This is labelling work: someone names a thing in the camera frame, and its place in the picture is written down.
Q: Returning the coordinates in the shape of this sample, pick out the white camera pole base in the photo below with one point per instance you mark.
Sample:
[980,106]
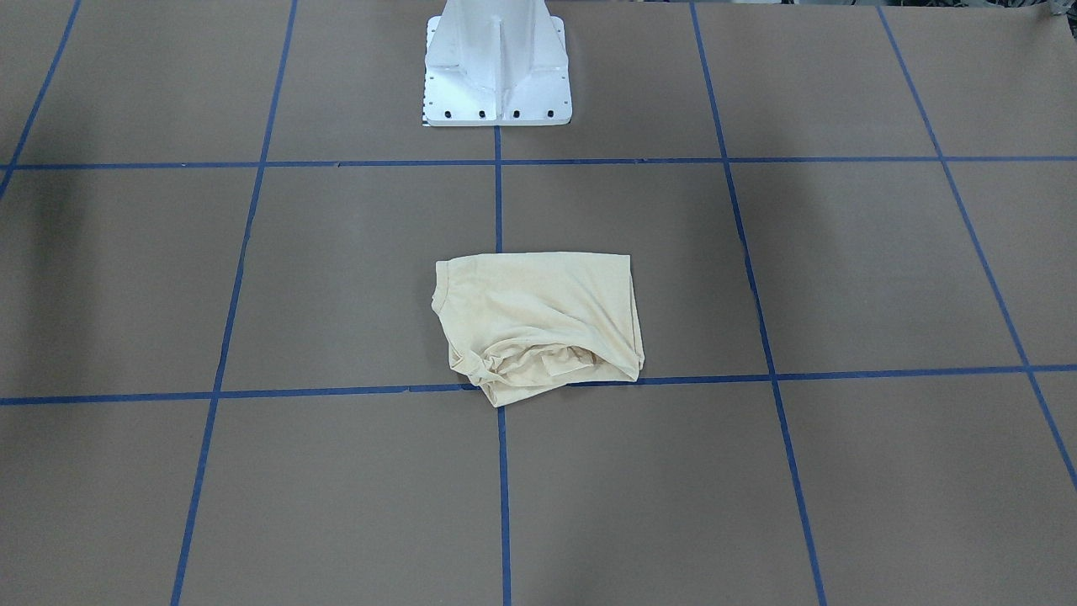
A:
[496,63]

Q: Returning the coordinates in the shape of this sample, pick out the beige long sleeve shirt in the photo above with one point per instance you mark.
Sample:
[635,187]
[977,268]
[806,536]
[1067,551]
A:
[518,325]

